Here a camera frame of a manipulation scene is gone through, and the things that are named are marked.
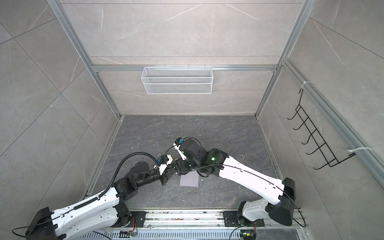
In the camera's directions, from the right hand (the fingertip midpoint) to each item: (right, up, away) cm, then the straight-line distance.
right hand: (179, 162), depth 70 cm
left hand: (-1, -1, +3) cm, 3 cm away
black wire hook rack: (+63, +13, -2) cm, 64 cm away
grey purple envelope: (+5, -14, +18) cm, 24 cm away
